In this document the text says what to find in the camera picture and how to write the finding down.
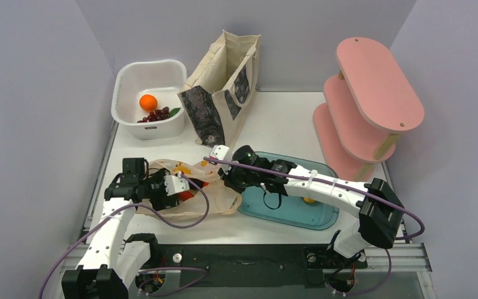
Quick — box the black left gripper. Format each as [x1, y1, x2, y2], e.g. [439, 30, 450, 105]
[139, 163, 179, 210]

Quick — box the orange plastic grocery bag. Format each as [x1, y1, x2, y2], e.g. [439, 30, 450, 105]
[143, 159, 242, 221]

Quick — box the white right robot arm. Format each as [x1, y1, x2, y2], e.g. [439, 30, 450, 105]
[206, 145, 403, 268]

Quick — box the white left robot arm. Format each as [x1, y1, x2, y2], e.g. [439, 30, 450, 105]
[61, 158, 170, 298]

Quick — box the red chili pepper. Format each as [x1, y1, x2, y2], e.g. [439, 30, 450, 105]
[177, 191, 195, 202]

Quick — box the teal plastic tray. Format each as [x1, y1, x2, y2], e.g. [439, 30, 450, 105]
[235, 151, 341, 231]

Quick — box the yellow bell pepper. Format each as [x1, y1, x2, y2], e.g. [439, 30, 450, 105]
[303, 197, 316, 204]

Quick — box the red grape bunch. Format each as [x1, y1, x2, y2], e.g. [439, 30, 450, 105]
[137, 107, 180, 123]

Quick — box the canvas tote bag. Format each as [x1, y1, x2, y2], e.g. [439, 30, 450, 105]
[177, 31, 261, 148]

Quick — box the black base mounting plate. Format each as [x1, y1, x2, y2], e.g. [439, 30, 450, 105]
[141, 244, 368, 288]

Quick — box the orange fruit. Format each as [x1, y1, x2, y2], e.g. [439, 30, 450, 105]
[139, 94, 158, 112]

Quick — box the white plastic basket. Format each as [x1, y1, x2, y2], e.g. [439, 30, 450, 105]
[111, 59, 187, 140]

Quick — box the pink three-tier shelf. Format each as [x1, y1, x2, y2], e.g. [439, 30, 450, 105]
[312, 37, 424, 181]

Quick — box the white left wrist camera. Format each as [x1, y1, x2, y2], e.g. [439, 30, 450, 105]
[164, 172, 190, 196]

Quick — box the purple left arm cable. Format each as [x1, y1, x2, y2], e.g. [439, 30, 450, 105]
[39, 173, 210, 299]

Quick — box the aluminium frame rail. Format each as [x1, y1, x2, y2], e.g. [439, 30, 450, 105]
[362, 163, 438, 299]

